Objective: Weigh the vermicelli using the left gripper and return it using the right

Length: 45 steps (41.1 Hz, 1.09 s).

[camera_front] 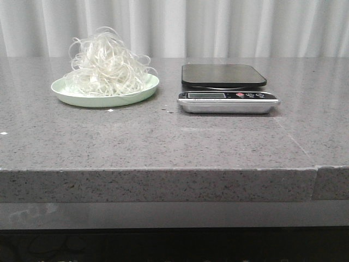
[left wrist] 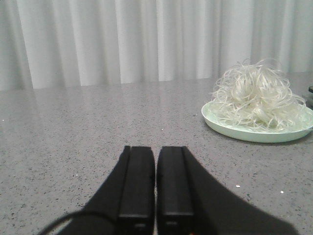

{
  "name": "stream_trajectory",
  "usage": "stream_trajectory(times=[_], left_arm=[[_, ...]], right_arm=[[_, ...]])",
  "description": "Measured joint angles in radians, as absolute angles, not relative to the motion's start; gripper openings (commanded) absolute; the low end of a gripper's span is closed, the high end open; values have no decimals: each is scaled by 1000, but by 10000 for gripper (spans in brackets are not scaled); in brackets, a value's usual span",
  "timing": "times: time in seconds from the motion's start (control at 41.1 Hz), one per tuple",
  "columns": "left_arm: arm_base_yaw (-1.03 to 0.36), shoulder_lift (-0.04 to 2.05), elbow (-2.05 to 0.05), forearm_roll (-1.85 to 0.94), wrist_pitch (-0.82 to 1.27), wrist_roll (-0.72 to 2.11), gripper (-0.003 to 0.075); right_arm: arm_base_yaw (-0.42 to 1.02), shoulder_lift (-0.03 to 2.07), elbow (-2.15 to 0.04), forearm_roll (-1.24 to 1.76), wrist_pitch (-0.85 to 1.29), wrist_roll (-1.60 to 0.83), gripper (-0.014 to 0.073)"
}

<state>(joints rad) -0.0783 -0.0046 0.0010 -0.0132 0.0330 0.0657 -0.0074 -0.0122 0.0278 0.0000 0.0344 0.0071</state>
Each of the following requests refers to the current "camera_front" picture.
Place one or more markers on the light green round plate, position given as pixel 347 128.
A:
pixel 62 93

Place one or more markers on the black silver kitchen scale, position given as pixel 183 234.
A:
pixel 224 89

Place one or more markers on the white vermicelli noodle bundle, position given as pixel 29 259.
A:
pixel 102 66

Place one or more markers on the white pleated curtain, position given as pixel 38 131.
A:
pixel 180 28

